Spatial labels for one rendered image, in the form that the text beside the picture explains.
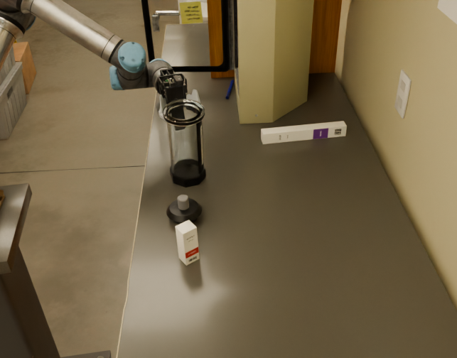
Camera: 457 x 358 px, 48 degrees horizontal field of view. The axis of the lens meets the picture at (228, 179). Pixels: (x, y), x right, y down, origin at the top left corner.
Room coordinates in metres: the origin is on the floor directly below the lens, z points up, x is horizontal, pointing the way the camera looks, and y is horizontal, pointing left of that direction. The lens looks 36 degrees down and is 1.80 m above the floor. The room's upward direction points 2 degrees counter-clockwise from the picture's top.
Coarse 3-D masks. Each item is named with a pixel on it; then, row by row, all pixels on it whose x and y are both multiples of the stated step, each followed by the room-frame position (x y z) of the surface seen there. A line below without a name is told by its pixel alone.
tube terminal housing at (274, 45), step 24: (240, 0) 1.49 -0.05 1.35; (264, 0) 1.49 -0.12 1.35; (288, 0) 1.54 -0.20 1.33; (312, 0) 1.63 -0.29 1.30; (240, 24) 1.49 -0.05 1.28; (264, 24) 1.49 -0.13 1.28; (288, 24) 1.54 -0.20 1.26; (240, 48) 1.49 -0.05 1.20; (264, 48) 1.49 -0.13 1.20; (288, 48) 1.54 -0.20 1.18; (240, 72) 1.49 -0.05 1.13; (264, 72) 1.49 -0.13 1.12; (288, 72) 1.55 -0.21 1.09; (240, 96) 1.49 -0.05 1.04; (264, 96) 1.49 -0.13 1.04; (288, 96) 1.55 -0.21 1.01; (240, 120) 1.49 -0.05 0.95; (264, 120) 1.49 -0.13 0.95
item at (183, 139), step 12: (168, 108) 1.19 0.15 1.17; (180, 108) 1.22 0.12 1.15; (192, 108) 1.21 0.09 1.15; (180, 120) 1.13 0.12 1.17; (192, 120) 1.13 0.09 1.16; (168, 132) 1.16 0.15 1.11; (180, 132) 1.14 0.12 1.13; (192, 132) 1.14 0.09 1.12; (180, 144) 1.14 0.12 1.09; (192, 144) 1.14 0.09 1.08; (180, 156) 1.14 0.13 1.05; (192, 156) 1.15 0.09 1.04; (180, 168) 1.15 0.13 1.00; (192, 168) 1.15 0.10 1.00
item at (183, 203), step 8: (176, 200) 1.04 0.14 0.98; (184, 200) 1.01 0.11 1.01; (192, 200) 1.04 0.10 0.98; (168, 208) 1.02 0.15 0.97; (176, 208) 1.01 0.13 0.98; (184, 208) 1.00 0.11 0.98; (192, 208) 1.01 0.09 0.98; (200, 208) 1.02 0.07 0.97; (168, 216) 1.00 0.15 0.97; (176, 216) 0.98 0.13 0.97; (184, 216) 0.98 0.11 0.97; (192, 216) 0.99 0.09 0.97
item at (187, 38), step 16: (160, 0) 1.82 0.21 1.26; (176, 0) 1.81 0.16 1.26; (192, 0) 1.81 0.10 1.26; (208, 0) 1.80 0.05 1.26; (160, 16) 1.82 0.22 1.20; (176, 16) 1.81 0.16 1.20; (192, 16) 1.81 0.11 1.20; (208, 16) 1.80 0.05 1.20; (160, 32) 1.82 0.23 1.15; (176, 32) 1.81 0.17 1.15; (192, 32) 1.81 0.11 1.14; (208, 32) 1.80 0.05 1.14; (160, 48) 1.82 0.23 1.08; (176, 48) 1.81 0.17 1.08; (192, 48) 1.81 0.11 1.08; (208, 48) 1.80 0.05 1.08; (176, 64) 1.81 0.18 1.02; (192, 64) 1.81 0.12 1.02; (208, 64) 1.80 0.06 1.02
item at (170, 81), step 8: (160, 72) 1.37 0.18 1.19; (168, 72) 1.34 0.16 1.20; (160, 80) 1.28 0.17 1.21; (168, 80) 1.31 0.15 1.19; (176, 80) 1.28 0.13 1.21; (160, 88) 1.30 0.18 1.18; (168, 88) 1.27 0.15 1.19; (176, 88) 1.28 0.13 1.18; (184, 88) 1.28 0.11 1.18; (168, 96) 1.26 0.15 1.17; (176, 96) 1.27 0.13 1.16; (184, 96) 1.28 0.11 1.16
